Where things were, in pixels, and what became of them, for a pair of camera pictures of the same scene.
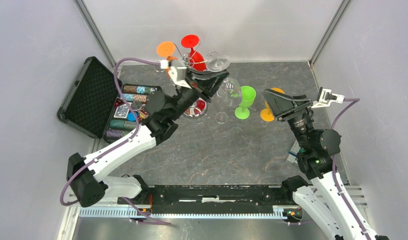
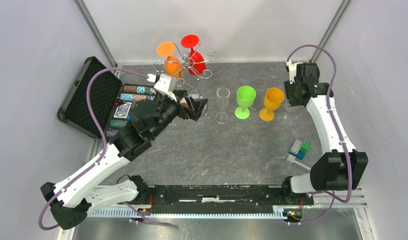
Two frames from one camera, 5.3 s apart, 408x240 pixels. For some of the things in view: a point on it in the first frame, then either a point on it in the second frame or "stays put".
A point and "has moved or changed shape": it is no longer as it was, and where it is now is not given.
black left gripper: [206, 83] → [184, 111]
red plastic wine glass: [196, 60] stays put
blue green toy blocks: [293, 153] stays put
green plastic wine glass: [249, 94] stays put
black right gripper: [280, 103] → [289, 88]
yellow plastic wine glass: [266, 114] stays put
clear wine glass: [229, 93] has moved or changed shape
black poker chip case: [94, 106] stays put
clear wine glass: [221, 117] stays put
